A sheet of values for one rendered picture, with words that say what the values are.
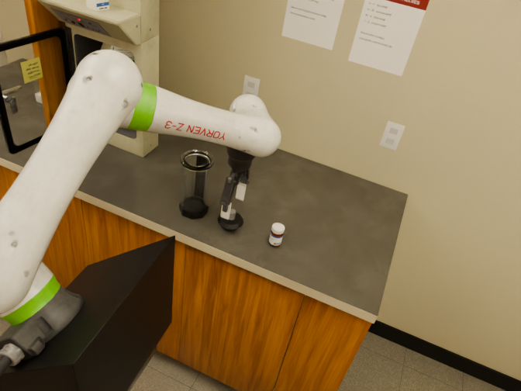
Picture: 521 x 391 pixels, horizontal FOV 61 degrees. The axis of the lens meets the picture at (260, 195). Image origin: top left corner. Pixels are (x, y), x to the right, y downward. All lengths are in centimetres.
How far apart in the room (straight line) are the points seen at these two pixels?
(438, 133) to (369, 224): 45
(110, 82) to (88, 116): 7
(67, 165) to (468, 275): 183
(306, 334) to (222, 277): 36
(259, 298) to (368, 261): 40
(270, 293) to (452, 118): 94
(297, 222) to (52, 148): 102
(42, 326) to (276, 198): 100
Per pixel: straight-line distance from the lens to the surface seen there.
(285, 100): 195
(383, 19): 176
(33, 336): 104
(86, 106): 86
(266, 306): 164
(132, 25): 160
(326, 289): 146
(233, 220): 155
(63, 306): 105
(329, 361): 175
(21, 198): 86
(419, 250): 220
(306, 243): 158
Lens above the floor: 202
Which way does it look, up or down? 38 degrees down
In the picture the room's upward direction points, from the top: 11 degrees clockwise
